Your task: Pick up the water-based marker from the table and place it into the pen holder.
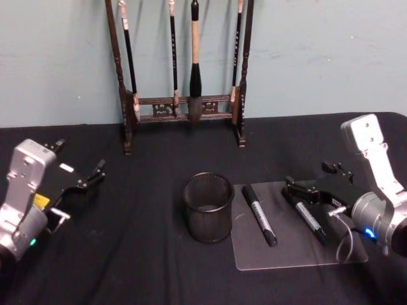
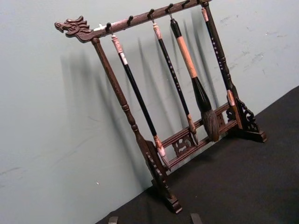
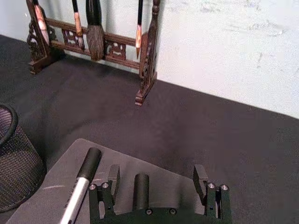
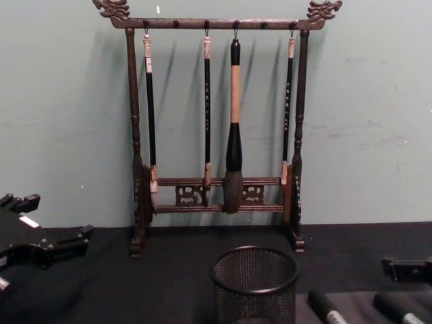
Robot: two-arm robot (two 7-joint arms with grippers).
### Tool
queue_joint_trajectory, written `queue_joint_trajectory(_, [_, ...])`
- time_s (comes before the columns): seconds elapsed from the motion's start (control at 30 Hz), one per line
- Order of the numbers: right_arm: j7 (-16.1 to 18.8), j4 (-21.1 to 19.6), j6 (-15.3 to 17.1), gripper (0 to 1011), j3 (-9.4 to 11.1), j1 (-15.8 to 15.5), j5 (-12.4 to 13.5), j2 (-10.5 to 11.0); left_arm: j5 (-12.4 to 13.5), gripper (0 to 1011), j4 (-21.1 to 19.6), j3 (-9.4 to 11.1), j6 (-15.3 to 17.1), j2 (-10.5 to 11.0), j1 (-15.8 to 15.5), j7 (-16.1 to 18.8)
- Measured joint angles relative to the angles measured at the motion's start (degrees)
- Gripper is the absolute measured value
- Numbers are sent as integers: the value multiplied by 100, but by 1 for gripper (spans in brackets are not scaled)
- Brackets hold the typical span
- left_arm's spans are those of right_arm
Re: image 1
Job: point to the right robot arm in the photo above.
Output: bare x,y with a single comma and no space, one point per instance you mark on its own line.
375,209

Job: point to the thin brush with pale wrap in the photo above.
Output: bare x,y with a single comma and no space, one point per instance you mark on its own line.
129,54

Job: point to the black marker pen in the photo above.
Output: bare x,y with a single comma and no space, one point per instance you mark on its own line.
310,220
260,216

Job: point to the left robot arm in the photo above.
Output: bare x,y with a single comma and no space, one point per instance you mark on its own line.
22,178

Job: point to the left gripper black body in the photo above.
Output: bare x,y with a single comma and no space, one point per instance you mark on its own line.
65,179

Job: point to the clear plastic sheet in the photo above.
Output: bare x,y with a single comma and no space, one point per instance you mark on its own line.
295,254

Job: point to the dark wooden brush rack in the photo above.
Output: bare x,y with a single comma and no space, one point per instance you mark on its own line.
187,118

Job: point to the black table cloth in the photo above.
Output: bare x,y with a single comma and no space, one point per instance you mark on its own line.
133,254

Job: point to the thin black calligraphy brush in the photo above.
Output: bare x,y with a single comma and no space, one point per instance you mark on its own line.
236,54
173,54

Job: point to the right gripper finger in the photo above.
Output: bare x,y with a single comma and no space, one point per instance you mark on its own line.
302,189
340,171

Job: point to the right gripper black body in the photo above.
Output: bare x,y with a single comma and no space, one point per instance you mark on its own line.
340,192

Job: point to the black mesh pen cup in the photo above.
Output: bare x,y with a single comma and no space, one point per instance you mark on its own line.
208,222

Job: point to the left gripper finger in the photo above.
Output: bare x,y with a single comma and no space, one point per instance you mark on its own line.
56,145
93,176

